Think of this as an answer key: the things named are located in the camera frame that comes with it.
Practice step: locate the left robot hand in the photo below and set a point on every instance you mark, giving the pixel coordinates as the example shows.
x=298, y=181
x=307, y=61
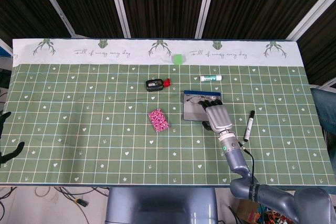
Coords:
x=17, y=148

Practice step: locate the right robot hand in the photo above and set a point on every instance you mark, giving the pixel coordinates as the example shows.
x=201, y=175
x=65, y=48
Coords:
x=218, y=117

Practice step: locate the blue glasses case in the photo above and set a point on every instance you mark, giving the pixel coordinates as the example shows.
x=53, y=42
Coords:
x=193, y=112

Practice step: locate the black wire-frame eyeglasses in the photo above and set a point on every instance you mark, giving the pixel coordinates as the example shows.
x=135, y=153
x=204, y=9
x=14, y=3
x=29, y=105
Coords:
x=193, y=100

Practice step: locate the black white marker pen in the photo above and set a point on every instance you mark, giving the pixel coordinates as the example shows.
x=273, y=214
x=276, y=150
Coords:
x=249, y=127

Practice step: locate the white green glue stick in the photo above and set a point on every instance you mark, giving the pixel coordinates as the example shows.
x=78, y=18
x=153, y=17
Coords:
x=210, y=78

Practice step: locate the pink patterned card box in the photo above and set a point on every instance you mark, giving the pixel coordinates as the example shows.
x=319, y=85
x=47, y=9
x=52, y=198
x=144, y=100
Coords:
x=158, y=120

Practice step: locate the green cube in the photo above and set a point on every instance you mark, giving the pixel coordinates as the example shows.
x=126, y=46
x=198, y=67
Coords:
x=177, y=59

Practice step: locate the black bottle red cap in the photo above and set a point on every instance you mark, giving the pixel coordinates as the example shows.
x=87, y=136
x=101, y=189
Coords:
x=154, y=85

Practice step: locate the green grid tablecloth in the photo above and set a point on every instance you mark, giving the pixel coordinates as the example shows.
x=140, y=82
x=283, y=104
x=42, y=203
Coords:
x=105, y=129

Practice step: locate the cardboard box of toys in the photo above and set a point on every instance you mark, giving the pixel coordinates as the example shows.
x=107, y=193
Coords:
x=246, y=208

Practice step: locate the blue white board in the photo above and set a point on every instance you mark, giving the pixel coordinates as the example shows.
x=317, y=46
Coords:
x=4, y=49

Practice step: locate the blue-grey robot torso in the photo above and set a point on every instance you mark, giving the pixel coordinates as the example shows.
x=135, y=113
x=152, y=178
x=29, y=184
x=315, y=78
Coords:
x=161, y=205

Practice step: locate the person leg in jeans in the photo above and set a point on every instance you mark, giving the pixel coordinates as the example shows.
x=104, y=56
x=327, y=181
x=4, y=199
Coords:
x=324, y=108

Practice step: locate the white partition post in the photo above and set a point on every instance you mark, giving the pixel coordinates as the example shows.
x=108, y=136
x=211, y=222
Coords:
x=53, y=3
x=119, y=3
x=312, y=11
x=207, y=3

